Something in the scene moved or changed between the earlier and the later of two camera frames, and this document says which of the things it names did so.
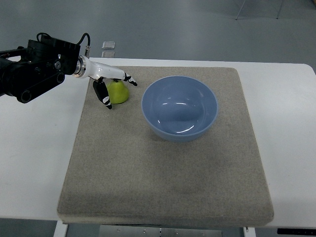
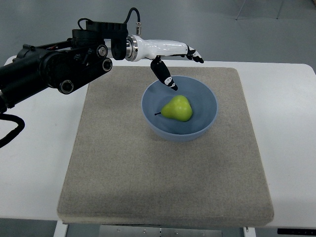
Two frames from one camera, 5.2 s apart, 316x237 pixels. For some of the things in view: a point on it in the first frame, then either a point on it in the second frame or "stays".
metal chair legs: (243, 4) stays
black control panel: (296, 231) stays
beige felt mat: (120, 173) stays
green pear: (118, 93) → (178, 108)
